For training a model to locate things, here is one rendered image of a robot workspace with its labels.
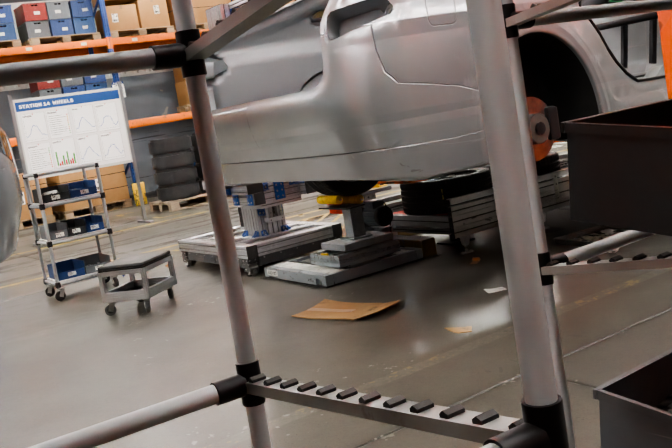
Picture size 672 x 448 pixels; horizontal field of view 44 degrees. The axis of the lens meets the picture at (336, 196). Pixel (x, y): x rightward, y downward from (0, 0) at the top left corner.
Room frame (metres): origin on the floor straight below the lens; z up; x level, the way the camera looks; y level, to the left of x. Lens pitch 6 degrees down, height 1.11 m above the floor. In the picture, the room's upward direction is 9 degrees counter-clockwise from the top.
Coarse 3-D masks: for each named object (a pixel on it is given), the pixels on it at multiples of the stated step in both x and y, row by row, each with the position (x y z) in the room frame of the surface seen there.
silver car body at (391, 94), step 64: (320, 0) 5.38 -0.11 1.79; (384, 0) 3.62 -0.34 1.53; (448, 0) 3.76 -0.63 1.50; (256, 64) 5.20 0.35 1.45; (320, 64) 5.45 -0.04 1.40; (384, 64) 3.57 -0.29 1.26; (448, 64) 3.73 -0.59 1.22; (576, 64) 4.25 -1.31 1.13; (640, 64) 6.37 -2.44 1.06; (256, 128) 4.17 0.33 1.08; (320, 128) 3.74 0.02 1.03; (384, 128) 3.57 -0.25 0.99; (448, 128) 3.70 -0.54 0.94
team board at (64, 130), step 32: (64, 96) 11.05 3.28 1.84; (96, 96) 11.28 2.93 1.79; (32, 128) 10.79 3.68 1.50; (64, 128) 11.01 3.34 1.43; (96, 128) 11.23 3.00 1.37; (128, 128) 11.47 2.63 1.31; (32, 160) 10.75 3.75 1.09; (64, 160) 10.96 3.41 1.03; (96, 160) 11.19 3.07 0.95; (128, 160) 11.43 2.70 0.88
